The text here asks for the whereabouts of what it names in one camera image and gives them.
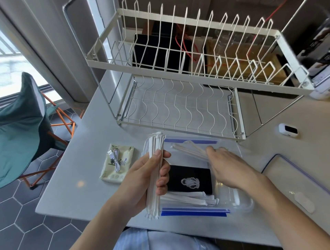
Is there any person's left forearm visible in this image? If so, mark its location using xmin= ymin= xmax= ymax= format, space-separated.
xmin=69 ymin=191 xmax=145 ymax=250

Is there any person's left hand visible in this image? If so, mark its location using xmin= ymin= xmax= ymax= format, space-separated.
xmin=113 ymin=150 xmax=171 ymax=220

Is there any bundle of white sticks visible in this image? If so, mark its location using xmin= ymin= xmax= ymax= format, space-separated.
xmin=141 ymin=131 xmax=166 ymax=220

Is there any small white device black screen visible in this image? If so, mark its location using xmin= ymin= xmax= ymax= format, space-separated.
xmin=278 ymin=123 xmax=299 ymax=138

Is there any beige printed packet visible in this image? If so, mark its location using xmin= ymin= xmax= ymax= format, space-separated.
xmin=100 ymin=143 xmax=135 ymax=183

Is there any white wire dish rack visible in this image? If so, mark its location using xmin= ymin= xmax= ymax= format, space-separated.
xmin=63 ymin=0 xmax=316 ymax=142

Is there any clear lid with blue rim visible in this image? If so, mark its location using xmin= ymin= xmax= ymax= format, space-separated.
xmin=261 ymin=154 xmax=330 ymax=222

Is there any clear plastic container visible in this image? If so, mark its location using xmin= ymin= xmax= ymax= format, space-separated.
xmin=159 ymin=138 xmax=255 ymax=217

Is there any person's right forearm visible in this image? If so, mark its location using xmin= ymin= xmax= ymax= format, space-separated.
xmin=245 ymin=173 xmax=330 ymax=250

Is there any light blue shirt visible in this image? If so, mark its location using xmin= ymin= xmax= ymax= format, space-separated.
xmin=113 ymin=227 xmax=219 ymax=250

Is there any black box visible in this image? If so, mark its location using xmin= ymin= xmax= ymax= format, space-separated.
xmin=133 ymin=33 xmax=193 ymax=74

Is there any red cable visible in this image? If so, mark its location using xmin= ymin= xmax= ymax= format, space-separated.
xmin=175 ymin=0 xmax=287 ymax=70

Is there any black phone with white figure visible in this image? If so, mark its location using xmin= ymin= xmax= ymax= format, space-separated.
xmin=167 ymin=165 xmax=213 ymax=196

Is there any flat row of wrapped sticks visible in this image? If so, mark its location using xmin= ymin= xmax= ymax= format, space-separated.
xmin=160 ymin=192 xmax=220 ymax=207

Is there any white usb cable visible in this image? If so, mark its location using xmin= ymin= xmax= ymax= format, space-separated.
xmin=106 ymin=149 xmax=123 ymax=173

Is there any black printed carton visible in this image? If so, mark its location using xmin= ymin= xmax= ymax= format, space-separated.
xmin=296 ymin=24 xmax=330 ymax=78

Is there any loose pile of wrapped sticks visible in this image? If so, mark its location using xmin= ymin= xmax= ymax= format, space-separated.
xmin=170 ymin=140 xmax=228 ymax=162

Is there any person's right hand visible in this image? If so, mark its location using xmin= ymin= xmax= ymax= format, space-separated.
xmin=206 ymin=145 xmax=266 ymax=192

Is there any green folding chair orange frame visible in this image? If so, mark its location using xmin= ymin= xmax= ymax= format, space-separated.
xmin=0 ymin=72 xmax=77 ymax=190

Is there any tan wooden box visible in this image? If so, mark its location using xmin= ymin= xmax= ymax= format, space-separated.
xmin=204 ymin=39 xmax=288 ymax=83

